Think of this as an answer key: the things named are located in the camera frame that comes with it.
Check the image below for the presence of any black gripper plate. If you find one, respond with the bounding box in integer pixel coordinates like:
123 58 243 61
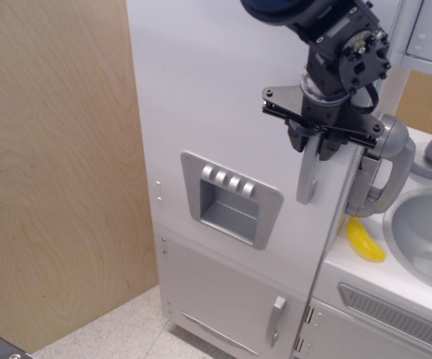
262 86 384 161

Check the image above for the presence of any grey fridge door handle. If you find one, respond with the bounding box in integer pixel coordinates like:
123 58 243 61
296 134 321 205

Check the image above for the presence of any white toy fridge door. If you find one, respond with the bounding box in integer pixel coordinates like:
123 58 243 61
125 0 404 296

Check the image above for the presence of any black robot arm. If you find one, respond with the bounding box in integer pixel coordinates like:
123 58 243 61
242 1 391 161

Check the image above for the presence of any grey toy telephone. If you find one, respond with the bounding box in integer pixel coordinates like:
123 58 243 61
345 114 416 218

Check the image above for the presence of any yellow toy banana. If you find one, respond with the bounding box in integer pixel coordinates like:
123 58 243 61
346 217 386 263

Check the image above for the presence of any grey ice dispenser panel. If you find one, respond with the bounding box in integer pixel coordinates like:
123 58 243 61
180 151 284 251

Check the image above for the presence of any silver toy sink bowl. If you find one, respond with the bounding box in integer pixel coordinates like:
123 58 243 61
383 188 432 286

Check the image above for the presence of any white upper cabinet shelf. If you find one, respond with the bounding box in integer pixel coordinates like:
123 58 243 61
398 0 432 82

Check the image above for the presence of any brass door hinge upper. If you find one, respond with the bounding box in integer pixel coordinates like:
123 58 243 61
305 306 314 324

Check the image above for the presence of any brass door hinge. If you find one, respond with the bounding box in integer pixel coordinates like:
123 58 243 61
305 306 314 324
295 337 304 353

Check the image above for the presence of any white lower freezer door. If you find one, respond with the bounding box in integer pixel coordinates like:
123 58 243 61
154 224 305 358

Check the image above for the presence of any brass door hinge lower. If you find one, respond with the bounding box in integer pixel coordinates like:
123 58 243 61
295 337 304 353

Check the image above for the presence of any grey oven vent panel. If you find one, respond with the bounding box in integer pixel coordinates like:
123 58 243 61
337 283 432 347

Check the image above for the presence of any plywood board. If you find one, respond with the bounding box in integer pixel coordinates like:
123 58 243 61
0 1 157 351

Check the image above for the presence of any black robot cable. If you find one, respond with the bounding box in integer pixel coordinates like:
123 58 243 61
350 84 380 116

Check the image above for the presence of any grey freezer door handle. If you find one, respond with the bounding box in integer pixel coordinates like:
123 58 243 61
266 296 287 348

